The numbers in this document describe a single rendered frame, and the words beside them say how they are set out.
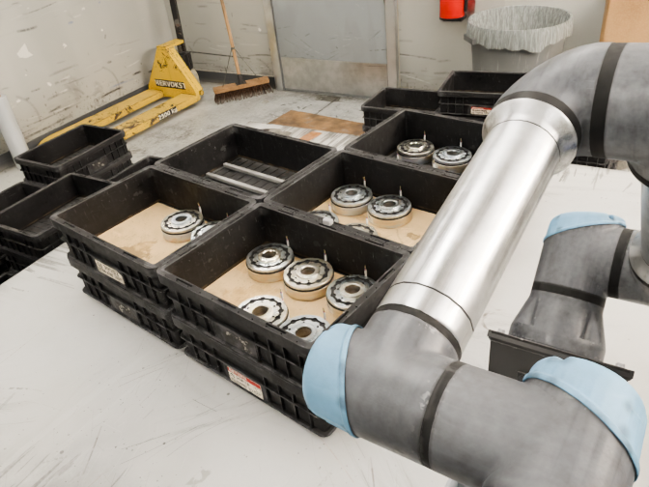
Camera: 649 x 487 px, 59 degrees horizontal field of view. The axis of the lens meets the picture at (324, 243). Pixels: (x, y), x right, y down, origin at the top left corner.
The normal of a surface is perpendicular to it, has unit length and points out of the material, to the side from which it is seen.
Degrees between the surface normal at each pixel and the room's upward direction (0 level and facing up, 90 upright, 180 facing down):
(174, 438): 0
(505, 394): 4
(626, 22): 80
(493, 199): 24
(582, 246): 44
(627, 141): 108
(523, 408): 4
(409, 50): 90
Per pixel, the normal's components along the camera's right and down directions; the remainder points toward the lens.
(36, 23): 0.86, 0.21
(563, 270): -0.56, -0.22
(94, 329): -0.11, -0.82
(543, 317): -0.56, -0.53
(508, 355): -0.51, 0.53
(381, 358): -0.27, -0.71
